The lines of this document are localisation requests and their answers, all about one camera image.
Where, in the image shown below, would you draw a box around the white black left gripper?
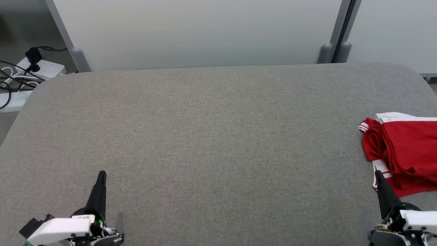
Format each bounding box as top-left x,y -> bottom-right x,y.
28,170 -> 123,246

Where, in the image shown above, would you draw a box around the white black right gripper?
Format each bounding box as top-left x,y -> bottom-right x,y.
368,170 -> 437,246

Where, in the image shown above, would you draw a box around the red white-striped jersey shirt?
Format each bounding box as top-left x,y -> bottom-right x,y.
358,117 -> 437,198

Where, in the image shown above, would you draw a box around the red shorts with number 23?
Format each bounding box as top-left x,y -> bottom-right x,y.
375,112 -> 437,185

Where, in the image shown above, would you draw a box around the white power strip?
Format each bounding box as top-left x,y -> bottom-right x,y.
15,56 -> 67,81
0,89 -> 34,113

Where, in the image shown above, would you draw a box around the black power plug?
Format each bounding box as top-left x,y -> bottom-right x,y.
25,47 -> 44,73

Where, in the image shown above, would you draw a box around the white partition panel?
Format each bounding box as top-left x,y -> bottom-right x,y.
348,0 -> 437,74
53,0 -> 342,71

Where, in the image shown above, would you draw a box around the white floor cable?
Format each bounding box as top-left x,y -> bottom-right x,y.
0,67 -> 38,90

